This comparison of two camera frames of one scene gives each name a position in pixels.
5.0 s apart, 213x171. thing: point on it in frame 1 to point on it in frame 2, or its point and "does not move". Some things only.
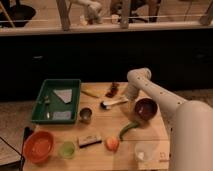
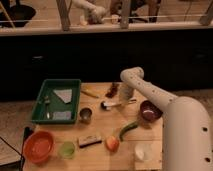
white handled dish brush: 106,104 does not move
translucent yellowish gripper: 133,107 to 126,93
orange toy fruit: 112,143 does not move
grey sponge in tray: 65,115 does not move
